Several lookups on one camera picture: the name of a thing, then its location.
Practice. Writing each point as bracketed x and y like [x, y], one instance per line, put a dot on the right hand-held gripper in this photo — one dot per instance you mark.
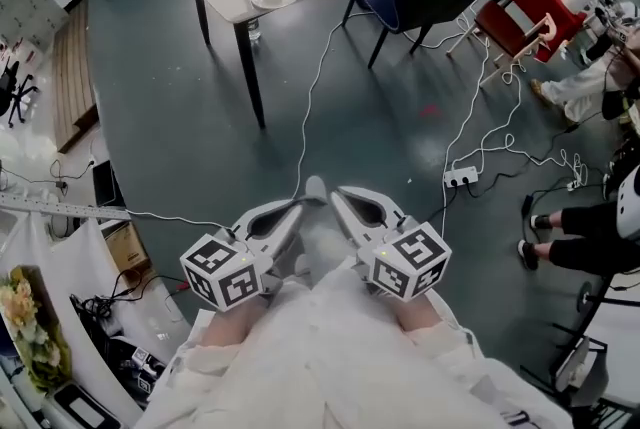
[417, 247]

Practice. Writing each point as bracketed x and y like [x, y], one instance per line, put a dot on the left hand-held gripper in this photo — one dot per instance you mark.
[225, 289]

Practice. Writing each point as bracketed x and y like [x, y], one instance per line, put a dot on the person's left forearm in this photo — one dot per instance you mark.
[230, 322]

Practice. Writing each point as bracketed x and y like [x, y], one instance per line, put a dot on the person's right forearm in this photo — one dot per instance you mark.
[420, 314]

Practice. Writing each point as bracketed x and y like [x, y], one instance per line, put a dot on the person's grey trouser legs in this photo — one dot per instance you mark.
[325, 242]

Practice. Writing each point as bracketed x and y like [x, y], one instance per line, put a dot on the person's grey right shoe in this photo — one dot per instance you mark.
[315, 187]

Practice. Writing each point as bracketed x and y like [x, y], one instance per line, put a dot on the white power strip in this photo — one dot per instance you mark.
[460, 177]

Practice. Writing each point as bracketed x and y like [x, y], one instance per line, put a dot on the person's white shirt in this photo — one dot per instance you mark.
[320, 357]

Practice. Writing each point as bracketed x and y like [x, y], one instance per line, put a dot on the brown cardboard box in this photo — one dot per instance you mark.
[125, 247]

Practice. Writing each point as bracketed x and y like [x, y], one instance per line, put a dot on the black flat panel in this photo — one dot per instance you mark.
[107, 184]

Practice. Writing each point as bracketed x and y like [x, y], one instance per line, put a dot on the white sheet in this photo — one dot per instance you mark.
[90, 257]

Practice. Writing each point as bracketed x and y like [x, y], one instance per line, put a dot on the clear plastic bottle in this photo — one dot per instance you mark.
[255, 31]

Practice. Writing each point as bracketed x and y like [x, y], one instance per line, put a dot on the dark blue chair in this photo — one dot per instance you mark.
[430, 2]

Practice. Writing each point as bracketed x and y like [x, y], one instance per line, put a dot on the brown wooden slat panel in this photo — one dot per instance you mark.
[75, 82]

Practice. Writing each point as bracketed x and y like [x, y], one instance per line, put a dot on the black metal stand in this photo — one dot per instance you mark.
[595, 302]

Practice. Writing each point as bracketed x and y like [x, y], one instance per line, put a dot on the yellow artificial flowers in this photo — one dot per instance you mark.
[20, 307]

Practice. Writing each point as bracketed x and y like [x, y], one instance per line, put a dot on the black office chair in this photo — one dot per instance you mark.
[7, 87]

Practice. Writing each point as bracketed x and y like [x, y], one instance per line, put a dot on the perforated metal rail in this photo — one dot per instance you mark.
[60, 207]

